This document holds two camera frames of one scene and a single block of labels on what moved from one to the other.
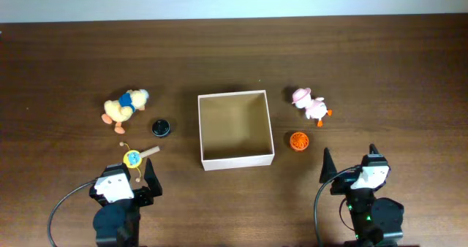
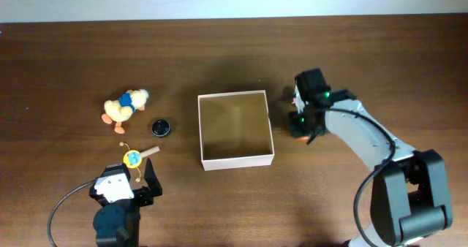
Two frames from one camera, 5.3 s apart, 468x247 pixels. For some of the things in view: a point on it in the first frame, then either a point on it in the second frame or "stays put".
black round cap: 161,128 stays put
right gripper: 343,181 -> 296,131
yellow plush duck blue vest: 121,110 stays put
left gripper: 146,196 stays put
